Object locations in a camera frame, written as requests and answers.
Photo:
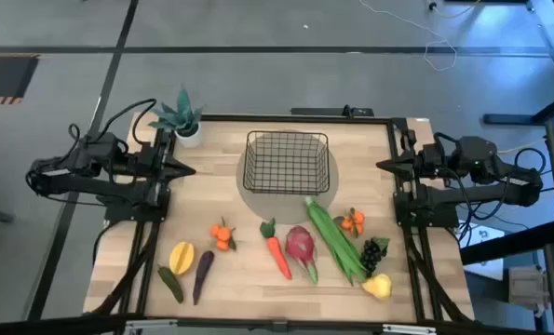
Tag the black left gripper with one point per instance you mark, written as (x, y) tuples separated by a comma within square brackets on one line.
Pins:
[(153, 163)]

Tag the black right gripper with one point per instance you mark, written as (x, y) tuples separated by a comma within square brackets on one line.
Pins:
[(426, 162)]

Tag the orange tangerine cluster with leaves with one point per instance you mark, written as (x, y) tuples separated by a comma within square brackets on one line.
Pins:
[(223, 234), (353, 222)]

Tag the yellow star fruit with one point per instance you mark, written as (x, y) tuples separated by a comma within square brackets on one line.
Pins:
[(182, 258)]

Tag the black grape bunch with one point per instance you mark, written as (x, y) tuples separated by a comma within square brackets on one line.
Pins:
[(371, 256)]

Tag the green bean bunch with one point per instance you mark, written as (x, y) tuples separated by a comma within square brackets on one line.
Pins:
[(334, 237)]

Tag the purple eggplant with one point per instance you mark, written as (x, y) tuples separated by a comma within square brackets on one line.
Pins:
[(203, 272)]

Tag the dark green cucumber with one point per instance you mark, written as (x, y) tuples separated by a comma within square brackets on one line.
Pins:
[(170, 283)]

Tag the yellow pear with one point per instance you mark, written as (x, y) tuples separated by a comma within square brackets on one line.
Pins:
[(379, 286)]

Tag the pink dragon fruit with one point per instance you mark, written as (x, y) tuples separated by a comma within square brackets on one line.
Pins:
[(300, 246)]

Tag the orange carrot with green top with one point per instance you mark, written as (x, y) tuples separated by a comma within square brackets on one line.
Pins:
[(278, 253)]

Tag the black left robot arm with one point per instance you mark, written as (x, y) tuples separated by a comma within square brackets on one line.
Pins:
[(71, 183)]

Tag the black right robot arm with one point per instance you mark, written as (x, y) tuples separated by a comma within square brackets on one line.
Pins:
[(490, 191)]

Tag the green plant in white pot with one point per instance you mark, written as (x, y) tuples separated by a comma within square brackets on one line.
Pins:
[(183, 121)]

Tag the grey round mat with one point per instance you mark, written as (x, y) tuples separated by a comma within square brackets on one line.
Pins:
[(286, 207)]

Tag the white paper sheet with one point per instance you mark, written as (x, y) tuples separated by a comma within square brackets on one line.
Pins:
[(483, 267)]

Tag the black diagonal beam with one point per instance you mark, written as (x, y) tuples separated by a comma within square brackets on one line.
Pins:
[(514, 242)]

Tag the grey box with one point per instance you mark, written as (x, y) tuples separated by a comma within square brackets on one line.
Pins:
[(528, 288)]

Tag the black hazard-striped floor mat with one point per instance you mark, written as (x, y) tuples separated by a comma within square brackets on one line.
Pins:
[(4, 76)]

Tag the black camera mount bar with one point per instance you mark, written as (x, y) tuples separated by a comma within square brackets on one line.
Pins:
[(318, 111)]

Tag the black metal table frame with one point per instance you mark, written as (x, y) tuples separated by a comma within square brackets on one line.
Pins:
[(276, 118)]

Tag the black desk leg frame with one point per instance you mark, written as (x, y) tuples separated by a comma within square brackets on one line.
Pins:
[(551, 51)]

